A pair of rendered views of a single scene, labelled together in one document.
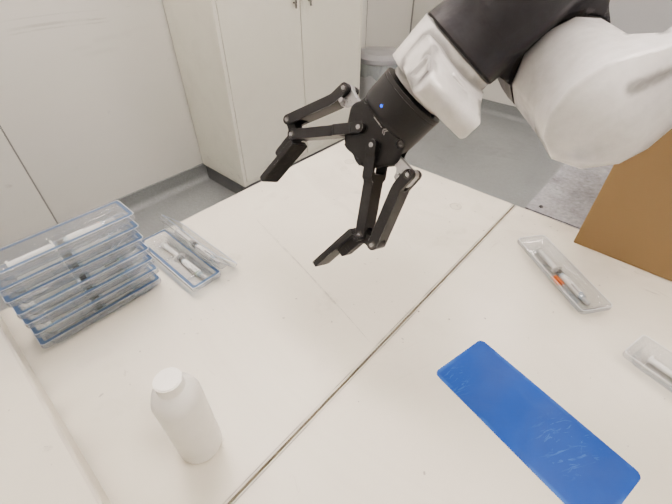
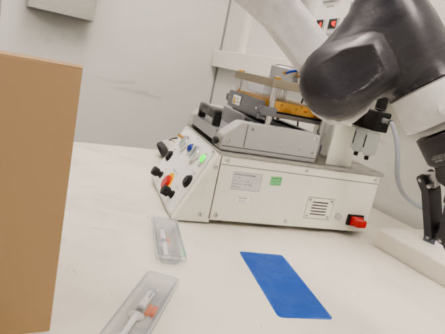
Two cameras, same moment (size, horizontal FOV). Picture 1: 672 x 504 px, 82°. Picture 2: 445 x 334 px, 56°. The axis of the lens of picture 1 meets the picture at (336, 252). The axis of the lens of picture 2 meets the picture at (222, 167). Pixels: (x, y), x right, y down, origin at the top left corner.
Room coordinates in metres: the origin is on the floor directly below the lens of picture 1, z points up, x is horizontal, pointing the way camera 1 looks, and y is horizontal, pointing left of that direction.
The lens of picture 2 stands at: (0.97, -0.16, 1.11)
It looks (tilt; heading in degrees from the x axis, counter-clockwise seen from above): 13 degrees down; 198
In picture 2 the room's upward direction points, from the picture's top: 12 degrees clockwise
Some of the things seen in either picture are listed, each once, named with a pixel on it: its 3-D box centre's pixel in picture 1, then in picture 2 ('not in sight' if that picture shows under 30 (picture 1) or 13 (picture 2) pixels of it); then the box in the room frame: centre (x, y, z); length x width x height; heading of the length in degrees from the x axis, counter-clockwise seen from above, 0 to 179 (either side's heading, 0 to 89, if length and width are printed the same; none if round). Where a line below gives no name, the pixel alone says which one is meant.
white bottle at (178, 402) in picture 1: (186, 414); not in sight; (0.20, 0.16, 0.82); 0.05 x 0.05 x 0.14
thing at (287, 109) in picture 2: not in sight; (280, 97); (-0.17, -0.41, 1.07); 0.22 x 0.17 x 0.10; 38
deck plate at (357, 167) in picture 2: not in sight; (278, 148); (-0.20, -0.39, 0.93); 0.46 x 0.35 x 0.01; 128
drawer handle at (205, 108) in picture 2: not in sight; (209, 113); (-0.06, -0.56, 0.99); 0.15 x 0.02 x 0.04; 38
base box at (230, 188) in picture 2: not in sight; (260, 178); (-0.16, -0.41, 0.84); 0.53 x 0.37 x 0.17; 128
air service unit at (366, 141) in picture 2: not in sight; (365, 126); (-0.08, -0.18, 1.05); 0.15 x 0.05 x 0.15; 38
